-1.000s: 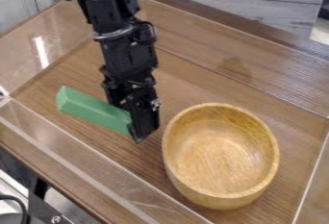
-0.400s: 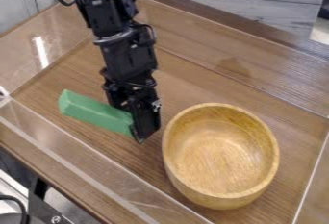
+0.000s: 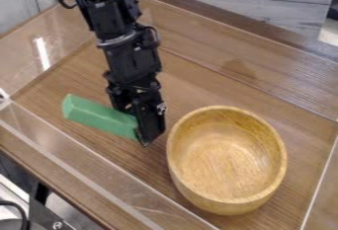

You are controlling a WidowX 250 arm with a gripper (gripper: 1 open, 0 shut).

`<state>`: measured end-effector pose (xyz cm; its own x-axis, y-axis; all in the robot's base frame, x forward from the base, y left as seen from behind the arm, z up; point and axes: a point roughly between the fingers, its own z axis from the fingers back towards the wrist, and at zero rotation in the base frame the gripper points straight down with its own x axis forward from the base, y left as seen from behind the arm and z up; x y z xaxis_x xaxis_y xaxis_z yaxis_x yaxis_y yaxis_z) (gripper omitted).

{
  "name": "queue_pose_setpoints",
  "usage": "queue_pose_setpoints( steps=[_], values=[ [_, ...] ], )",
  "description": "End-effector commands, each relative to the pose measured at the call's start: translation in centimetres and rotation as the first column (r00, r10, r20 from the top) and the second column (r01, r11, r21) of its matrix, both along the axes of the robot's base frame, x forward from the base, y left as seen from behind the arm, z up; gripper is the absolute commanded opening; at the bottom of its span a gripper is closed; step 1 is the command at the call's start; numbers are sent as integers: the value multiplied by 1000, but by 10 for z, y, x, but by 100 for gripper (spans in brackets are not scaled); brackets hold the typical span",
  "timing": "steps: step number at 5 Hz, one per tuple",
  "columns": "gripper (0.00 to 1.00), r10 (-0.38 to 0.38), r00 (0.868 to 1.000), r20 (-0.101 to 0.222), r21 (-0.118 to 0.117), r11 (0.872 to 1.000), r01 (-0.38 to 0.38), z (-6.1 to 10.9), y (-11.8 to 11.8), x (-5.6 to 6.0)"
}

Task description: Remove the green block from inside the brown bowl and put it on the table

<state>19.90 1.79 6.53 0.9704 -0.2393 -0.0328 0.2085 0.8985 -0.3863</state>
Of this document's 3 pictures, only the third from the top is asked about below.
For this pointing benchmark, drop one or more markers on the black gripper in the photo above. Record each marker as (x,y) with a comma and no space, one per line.
(132,84)

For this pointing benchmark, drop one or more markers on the green rectangular block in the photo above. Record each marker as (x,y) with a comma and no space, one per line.
(97,116)

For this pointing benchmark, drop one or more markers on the brown wooden bowl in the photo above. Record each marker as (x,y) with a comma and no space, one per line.
(225,159)

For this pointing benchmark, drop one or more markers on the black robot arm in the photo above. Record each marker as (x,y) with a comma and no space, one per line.
(109,17)

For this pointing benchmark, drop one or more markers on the black table leg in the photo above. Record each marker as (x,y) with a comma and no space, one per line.
(40,193)

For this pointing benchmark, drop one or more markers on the clear acrylic tray wall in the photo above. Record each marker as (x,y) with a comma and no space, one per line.
(223,60)

